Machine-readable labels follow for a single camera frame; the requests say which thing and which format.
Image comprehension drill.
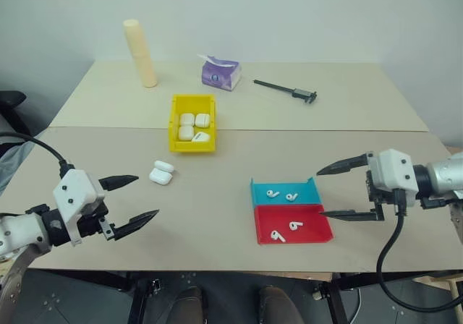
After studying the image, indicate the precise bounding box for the black vernier caliper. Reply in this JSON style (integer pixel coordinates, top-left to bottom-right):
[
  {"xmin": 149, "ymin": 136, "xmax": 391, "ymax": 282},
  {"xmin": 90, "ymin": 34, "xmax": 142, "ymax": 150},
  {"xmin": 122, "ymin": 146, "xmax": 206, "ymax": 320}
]
[{"xmin": 252, "ymin": 78, "xmax": 320, "ymax": 106}]

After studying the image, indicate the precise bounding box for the yellow plastic bin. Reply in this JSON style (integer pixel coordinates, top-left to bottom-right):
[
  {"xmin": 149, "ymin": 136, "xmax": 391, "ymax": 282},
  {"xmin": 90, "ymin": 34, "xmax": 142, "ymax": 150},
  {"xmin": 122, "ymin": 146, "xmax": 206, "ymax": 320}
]
[{"xmin": 168, "ymin": 93, "xmax": 218, "ymax": 154}]

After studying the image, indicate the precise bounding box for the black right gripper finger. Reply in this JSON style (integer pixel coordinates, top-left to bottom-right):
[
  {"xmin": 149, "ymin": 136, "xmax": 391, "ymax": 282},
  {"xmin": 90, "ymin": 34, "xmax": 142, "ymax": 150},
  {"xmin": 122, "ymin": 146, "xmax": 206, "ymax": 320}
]
[
  {"xmin": 318, "ymin": 201, "xmax": 386, "ymax": 221},
  {"xmin": 315, "ymin": 153, "xmax": 370, "ymax": 176}
]

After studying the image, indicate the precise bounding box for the blue plastic tray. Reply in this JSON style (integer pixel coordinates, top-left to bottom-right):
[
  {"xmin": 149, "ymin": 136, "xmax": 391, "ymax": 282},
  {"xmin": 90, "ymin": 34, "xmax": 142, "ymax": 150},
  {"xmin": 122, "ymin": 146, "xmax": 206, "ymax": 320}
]
[{"xmin": 250, "ymin": 176, "xmax": 323, "ymax": 208}]

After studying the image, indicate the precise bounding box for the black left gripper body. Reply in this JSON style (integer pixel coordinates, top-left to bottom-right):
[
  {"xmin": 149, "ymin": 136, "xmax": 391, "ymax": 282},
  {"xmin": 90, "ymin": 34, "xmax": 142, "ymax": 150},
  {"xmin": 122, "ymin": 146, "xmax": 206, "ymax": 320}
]
[{"xmin": 77, "ymin": 200, "xmax": 117, "ymax": 242}]

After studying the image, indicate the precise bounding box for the dark brown rounded shape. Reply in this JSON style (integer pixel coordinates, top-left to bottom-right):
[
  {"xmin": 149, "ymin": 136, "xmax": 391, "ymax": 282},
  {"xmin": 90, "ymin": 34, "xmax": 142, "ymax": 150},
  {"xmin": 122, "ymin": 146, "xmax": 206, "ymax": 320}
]
[
  {"xmin": 258, "ymin": 284, "xmax": 305, "ymax": 324},
  {"xmin": 169, "ymin": 285, "xmax": 204, "ymax": 324}
]

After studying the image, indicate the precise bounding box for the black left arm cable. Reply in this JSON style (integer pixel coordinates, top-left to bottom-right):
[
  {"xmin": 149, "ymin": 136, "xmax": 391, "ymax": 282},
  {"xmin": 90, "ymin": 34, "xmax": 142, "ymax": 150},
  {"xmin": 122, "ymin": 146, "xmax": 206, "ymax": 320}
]
[{"xmin": 0, "ymin": 132, "xmax": 75, "ymax": 176}]

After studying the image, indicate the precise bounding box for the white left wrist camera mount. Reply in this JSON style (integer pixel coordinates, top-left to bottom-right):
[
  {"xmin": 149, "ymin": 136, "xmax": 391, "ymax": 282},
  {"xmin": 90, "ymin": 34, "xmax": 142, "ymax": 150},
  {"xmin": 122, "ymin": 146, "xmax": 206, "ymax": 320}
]
[{"xmin": 52, "ymin": 169, "xmax": 106, "ymax": 247}]

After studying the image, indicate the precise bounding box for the red plastic tray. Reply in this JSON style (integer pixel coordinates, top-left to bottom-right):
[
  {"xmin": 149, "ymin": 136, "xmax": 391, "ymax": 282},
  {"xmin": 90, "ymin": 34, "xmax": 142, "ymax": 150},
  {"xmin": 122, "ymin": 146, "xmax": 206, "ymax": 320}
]
[{"xmin": 253, "ymin": 203, "xmax": 334, "ymax": 245}]

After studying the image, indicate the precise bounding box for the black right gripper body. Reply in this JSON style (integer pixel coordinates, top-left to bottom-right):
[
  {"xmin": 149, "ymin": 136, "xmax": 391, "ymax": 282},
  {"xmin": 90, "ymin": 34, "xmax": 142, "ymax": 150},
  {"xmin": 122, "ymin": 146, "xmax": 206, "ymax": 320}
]
[{"xmin": 365, "ymin": 169, "xmax": 399, "ymax": 205}]

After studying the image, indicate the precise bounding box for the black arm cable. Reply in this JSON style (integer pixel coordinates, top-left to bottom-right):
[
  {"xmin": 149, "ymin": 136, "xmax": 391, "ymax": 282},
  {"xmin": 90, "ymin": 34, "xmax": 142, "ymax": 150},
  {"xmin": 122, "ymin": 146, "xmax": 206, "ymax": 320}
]
[
  {"xmin": 375, "ymin": 188, "xmax": 463, "ymax": 309},
  {"xmin": 0, "ymin": 132, "xmax": 75, "ymax": 176}
]

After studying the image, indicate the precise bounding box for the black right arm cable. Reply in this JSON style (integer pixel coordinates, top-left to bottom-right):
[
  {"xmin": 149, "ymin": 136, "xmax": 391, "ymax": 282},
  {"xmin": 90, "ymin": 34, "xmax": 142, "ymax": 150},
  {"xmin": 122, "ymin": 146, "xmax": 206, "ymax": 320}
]
[{"xmin": 375, "ymin": 188, "xmax": 463, "ymax": 309}]

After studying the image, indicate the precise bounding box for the grey cloth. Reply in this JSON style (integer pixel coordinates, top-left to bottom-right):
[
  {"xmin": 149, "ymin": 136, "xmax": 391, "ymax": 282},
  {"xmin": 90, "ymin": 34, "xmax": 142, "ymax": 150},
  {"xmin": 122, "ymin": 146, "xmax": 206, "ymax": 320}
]
[{"xmin": 0, "ymin": 142, "xmax": 34, "ymax": 197}]

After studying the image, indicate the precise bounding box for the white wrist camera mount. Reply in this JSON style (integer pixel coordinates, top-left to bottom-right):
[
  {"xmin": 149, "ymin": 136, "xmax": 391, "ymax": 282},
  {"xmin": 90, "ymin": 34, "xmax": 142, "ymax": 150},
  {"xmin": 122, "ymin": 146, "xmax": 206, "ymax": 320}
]
[
  {"xmin": 52, "ymin": 169, "xmax": 106, "ymax": 247},
  {"xmin": 366, "ymin": 148, "xmax": 421, "ymax": 208}
]

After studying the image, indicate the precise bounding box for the cream cylindrical cup stack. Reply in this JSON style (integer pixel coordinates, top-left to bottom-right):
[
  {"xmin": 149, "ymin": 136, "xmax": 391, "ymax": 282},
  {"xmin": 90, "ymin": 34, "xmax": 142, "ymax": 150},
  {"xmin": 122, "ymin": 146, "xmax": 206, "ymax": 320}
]
[{"xmin": 122, "ymin": 19, "xmax": 158, "ymax": 88}]

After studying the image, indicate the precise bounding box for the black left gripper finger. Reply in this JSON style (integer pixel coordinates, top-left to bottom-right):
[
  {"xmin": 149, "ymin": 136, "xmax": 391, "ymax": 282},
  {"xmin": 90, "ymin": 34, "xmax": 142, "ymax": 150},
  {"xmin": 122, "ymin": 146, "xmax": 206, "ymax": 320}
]
[
  {"xmin": 108, "ymin": 209, "xmax": 161, "ymax": 242},
  {"xmin": 99, "ymin": 174, "xmax": 140, "ymax": 192}
]

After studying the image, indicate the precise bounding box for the purple tissue pack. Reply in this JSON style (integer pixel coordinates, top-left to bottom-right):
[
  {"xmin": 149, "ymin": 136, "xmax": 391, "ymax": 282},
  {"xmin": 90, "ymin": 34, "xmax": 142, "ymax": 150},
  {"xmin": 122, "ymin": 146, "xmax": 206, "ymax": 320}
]
[{"xmin": 196, "ymin": 53, "xmax": 243, "ymax": 92}]

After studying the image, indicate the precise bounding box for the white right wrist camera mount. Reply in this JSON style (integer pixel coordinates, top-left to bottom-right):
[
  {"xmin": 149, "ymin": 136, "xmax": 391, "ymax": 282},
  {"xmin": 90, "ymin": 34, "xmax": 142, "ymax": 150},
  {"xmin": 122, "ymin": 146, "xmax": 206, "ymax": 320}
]
[{"xmin": 366, "ymin": 148, "xmax": 421, "ymax": 208}]

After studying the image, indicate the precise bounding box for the black office chair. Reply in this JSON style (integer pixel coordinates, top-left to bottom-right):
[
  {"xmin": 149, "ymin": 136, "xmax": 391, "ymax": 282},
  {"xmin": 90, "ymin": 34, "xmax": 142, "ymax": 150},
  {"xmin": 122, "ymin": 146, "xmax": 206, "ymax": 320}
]
[{"xmin": 0, "ymin": 90, "xmax": 34, "ymax": 137}]

